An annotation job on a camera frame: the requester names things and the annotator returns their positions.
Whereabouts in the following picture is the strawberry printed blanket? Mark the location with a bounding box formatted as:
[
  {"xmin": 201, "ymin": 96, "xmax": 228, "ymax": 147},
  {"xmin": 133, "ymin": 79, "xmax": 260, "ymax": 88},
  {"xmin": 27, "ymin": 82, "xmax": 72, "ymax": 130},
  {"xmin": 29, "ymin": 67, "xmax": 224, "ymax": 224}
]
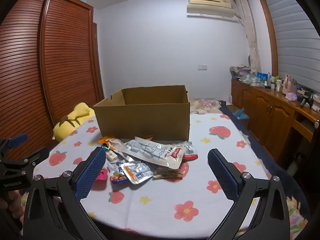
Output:
[{"xmin": 25, "ymin": 112, "xmax": 310, "ymax": 233}]

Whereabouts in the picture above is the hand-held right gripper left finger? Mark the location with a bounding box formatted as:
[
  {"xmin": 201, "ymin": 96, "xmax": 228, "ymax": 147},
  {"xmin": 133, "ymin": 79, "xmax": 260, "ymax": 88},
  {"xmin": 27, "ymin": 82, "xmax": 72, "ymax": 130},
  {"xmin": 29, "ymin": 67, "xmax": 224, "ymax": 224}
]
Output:
[{"xmin": 22, "ymin": 146, "xmax": 108, "ymax": 240}]

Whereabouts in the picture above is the brown cardboard box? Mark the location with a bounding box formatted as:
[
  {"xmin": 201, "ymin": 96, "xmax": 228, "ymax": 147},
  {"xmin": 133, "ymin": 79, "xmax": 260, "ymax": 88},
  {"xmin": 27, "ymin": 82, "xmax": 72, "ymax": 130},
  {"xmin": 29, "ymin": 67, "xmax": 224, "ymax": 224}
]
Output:
[{"xmin": 93, "ymin": 85, "xmax": 191, "ymax": 141}]

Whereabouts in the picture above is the dark brown snack packet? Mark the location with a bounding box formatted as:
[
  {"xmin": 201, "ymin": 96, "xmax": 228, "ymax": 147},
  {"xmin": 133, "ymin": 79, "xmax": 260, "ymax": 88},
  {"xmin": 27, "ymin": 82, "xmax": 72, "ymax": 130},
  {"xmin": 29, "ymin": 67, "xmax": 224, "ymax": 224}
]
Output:
[{"xmin": 152, "ymin": 167, "xmax": 190, "ymax": 181}]

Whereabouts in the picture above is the wall air conditioner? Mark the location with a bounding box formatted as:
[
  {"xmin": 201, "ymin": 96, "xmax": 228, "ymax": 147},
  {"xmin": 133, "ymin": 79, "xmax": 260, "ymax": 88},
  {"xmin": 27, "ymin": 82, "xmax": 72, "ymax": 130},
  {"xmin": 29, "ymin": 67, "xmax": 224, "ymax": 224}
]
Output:
[{"xmin": 186, "ymin": 0, "xmax": 237, "ymax": 18}]

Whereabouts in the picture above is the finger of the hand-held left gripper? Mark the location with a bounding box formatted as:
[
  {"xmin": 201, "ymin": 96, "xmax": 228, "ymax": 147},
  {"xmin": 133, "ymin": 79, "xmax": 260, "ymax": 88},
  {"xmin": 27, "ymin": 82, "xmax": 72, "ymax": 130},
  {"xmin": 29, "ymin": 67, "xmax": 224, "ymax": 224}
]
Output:
[
  {"xmin": 0, "ymin": 133, "xmax": 29, "ymax": 156},
  {"xmin": 22, "ymin": 147, "xmax": 50, "ymax": 167}
]

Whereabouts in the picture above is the group of small bottles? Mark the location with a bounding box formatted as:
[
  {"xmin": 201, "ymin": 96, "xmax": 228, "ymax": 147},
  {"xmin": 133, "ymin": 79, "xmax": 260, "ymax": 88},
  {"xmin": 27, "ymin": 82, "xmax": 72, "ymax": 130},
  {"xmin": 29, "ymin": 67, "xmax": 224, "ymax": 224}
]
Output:
[{"xmin": 264, "ymin": 72, "xmax": 283, "ymax": 92}]

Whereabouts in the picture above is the yellow plush pillow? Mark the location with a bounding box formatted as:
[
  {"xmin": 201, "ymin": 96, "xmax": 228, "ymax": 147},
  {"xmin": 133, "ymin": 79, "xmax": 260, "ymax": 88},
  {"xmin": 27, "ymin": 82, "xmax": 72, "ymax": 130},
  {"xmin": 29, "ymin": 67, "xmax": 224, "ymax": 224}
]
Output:
[{"xmin": 53, "ymin": 102, "xmax": 96, "ymax": 142}]

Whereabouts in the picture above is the pink candy wrapper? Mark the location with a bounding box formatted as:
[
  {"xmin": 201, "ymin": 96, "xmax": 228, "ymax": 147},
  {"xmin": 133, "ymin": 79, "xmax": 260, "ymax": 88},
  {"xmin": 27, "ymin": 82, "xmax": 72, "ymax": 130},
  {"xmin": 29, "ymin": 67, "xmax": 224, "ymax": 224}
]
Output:
[{"xmin": 96, "ymin": 169, "xmax": 109, "ymax": 182}]

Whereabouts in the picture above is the silver snack packet red band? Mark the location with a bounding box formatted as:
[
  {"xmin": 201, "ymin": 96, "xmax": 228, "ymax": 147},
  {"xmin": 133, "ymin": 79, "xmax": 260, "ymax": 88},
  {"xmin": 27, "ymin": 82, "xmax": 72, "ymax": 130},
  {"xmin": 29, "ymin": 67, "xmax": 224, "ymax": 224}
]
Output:
[{"xmin": 122, "ymin": 136, "xmax": 187, "ymax": 170}]

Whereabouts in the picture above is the small beige snack packet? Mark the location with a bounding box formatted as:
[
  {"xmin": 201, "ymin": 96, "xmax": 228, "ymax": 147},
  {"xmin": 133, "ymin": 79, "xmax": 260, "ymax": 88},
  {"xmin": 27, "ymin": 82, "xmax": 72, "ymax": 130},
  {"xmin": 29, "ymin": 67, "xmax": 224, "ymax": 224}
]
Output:
[{"xmin": 106, "ymin": 150, "xmax": 119, "ymax": 162}]

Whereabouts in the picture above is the beige patterned curtain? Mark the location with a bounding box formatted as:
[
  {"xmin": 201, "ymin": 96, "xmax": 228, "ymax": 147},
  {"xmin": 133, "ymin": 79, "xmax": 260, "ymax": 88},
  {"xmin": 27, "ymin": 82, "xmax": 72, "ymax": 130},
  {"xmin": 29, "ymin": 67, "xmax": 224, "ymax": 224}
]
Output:
[{"xmin": 234, "ymin": 0, "xmax": 262, "ymax": 73}]

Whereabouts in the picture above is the wooden louvered wardrobe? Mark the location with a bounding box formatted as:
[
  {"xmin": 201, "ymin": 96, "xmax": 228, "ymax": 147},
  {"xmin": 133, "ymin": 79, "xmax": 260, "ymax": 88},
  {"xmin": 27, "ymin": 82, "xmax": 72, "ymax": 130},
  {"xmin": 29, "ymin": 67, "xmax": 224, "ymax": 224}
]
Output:
[{"xmin": 0, "ymin": 0, "xmax": 105, "ymax": 161}]

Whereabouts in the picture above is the grey window blind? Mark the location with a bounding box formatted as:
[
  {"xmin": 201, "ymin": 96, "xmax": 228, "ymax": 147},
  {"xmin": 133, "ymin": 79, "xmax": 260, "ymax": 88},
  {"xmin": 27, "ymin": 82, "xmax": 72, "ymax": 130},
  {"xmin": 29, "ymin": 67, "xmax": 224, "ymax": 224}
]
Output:
[{"xmin": 264, "ymin": 0, "xmax": 320, "ymax": 86}]

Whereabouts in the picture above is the pink bottle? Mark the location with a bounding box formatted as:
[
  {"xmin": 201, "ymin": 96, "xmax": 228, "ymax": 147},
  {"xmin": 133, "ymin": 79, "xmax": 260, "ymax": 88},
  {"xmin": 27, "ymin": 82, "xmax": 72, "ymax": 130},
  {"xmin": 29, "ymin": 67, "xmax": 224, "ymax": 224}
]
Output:
[{"xmin": 282, "ymin": 74, "xmax": 293, "ymax": 94}]

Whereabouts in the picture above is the black small tripod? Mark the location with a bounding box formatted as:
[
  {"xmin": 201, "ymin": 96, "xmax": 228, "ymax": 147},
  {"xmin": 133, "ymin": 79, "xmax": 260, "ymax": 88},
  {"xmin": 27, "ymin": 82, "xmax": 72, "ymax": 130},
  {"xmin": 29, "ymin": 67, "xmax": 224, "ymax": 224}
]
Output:
[{"xmin": 299, "ymin": 89, "xmax": 315, "ymax": 109}]

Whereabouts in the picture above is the wooden window frame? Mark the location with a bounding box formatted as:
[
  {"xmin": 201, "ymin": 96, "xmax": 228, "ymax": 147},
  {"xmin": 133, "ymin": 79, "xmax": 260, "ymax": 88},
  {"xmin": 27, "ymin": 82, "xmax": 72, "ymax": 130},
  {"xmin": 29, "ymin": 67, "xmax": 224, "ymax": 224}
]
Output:
[{"xmin": 256, "ymin": 0, "xmax": 279, "ymax": 76}]

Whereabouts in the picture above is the blue plush toy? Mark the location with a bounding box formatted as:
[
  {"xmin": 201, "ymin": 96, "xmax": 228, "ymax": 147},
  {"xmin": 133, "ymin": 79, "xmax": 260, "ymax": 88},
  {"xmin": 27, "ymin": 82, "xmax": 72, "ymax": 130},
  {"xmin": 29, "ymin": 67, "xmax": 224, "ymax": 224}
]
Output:
[{"xmin": 232, "ymin": 107, "xmax": 250, "ymax": 119}]

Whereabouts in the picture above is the pile of folded cloths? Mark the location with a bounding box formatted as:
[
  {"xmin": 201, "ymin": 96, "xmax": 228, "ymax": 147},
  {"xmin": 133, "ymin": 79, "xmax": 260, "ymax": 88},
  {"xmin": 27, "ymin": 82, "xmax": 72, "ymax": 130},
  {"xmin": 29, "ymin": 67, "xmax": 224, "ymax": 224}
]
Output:
[{"xmin": 229, "ymin": 65, "xmax": 266, "ymax": 88}]

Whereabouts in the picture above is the wooden sideboard cabinet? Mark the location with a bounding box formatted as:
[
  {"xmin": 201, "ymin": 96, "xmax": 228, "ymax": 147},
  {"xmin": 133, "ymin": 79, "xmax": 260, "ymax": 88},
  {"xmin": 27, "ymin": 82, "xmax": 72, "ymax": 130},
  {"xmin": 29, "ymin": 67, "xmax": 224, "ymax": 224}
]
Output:
[{"xmin": 230, "ymin": 77, "xmax": 320, "ymax": 166}]

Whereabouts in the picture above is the floral bedsheet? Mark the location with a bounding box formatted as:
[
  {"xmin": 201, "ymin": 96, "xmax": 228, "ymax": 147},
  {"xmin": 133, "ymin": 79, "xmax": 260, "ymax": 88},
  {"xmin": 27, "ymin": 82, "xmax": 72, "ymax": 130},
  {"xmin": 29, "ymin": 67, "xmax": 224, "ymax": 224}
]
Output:
[{"xmin": 189, "ymin": 99, "xmax": 226, "ymax": 116}]

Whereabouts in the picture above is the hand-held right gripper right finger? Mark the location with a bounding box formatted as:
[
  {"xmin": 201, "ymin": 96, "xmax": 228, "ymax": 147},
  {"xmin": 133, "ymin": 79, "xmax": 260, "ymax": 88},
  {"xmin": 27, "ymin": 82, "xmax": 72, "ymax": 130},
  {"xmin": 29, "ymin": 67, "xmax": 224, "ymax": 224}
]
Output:
[{"xmin": 207, "ymin": 148, "xmax": 295, "ymax": 240}]

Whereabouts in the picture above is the blue snack packet orange edge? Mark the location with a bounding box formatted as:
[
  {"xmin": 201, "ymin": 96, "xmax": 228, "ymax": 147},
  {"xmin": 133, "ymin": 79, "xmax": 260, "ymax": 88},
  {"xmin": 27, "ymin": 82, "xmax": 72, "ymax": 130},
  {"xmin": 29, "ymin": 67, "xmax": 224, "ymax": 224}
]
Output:
[{"xmin": 124, "ymin": 162, "xmax": 154, "ymax": 184}]

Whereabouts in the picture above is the white blue snack packet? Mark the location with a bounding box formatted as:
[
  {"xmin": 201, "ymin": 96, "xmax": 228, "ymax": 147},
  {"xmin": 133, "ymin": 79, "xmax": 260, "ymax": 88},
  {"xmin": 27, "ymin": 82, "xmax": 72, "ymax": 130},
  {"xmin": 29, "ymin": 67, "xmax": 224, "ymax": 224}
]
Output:
[{"xmin": 107, "ymin": 160, "xmax": 131, "ymax": 185}]

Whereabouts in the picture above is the person's left hand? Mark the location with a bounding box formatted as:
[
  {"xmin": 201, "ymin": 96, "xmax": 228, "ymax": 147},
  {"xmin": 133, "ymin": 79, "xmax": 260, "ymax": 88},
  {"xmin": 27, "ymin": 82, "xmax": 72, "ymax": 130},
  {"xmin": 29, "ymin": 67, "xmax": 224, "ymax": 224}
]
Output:
[{"xmin": 6, "ymin": 189, "xmax": 24, "ymax": 231}]

